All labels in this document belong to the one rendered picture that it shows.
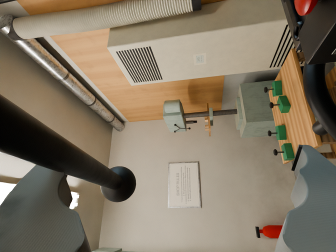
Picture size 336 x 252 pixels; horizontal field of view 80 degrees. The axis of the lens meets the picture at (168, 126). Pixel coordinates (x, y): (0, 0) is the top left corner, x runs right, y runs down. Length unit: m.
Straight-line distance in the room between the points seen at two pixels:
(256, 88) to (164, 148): 1.62
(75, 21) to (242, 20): 1.17
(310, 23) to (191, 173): 2.88
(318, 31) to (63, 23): 1.71
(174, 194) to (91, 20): 2.34
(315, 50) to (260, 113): 2.04
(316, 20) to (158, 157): 3.05
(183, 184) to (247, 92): 1.54
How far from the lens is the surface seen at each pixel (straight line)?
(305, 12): 0.22
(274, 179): 3.15
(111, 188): 0.19
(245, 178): 3.07
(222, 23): 1.59
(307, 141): 1.45
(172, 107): 2.18
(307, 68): 0.39
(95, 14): 1.71
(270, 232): 2.92
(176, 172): 3.07
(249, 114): 2.24
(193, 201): 3.00
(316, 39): 0.23
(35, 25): 1.94
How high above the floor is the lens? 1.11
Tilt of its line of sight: 11 degrees up
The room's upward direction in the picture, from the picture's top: 94 degrees counter-clockwise
